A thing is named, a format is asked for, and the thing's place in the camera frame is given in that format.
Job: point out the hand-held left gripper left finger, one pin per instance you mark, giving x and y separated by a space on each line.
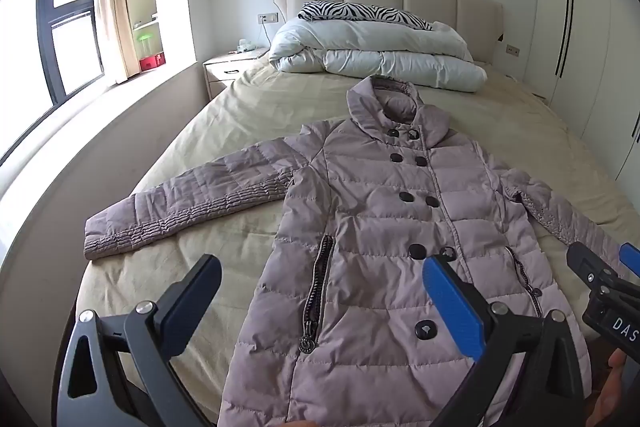
192 297

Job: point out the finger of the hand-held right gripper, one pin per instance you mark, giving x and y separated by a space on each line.
587 264
631 259

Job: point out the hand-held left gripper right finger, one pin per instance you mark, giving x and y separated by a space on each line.
450 302

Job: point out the mauve quilted down jacket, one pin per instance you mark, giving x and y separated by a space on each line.
375 217

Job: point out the person's right hand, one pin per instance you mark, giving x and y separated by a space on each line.
612 387

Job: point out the bed with beige sheet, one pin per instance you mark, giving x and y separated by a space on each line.
225 117

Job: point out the white wardrobe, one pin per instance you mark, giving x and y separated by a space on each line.
590 32

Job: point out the beige nightstand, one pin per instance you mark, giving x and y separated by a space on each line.
225 67

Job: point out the red box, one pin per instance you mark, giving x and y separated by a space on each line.
151 62

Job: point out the small white nightstand item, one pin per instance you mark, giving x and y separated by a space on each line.
245 46

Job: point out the white folded duvet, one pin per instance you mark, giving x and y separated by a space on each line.
380 52

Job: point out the beige curtain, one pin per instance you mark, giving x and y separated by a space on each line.
112 7

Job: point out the zebra print pillow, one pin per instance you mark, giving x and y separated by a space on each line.
360 11

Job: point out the black framed window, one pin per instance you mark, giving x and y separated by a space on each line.
65 12

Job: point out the wall socket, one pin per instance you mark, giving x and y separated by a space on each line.
268 18
513 50

